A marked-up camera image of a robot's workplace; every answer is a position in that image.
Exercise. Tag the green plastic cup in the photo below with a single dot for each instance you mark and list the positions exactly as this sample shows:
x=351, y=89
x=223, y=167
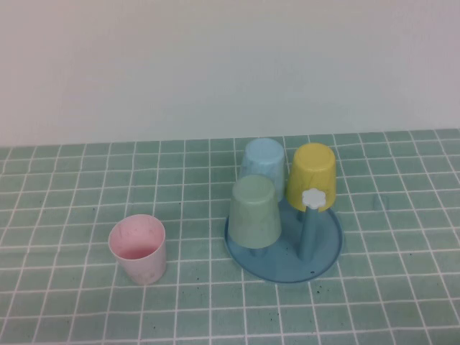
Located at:
x=253, y=215

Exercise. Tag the green checked tablecloth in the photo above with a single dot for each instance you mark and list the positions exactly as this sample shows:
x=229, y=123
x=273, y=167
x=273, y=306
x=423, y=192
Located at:
x=72, y=305

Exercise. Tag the light blue plastic cup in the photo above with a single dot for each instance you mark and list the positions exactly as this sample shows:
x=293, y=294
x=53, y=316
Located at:
x=262, y=158

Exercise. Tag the pink plastic cup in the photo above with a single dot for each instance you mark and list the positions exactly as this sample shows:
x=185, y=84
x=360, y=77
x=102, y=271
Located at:
x=143, y=266

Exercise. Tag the blue cup stand with pegs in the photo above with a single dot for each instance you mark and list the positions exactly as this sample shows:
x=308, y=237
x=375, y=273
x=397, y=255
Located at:
x=287, y=266

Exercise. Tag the yellow plastic cup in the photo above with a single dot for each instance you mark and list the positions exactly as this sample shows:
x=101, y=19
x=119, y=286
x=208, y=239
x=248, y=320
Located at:
x=309, y=169

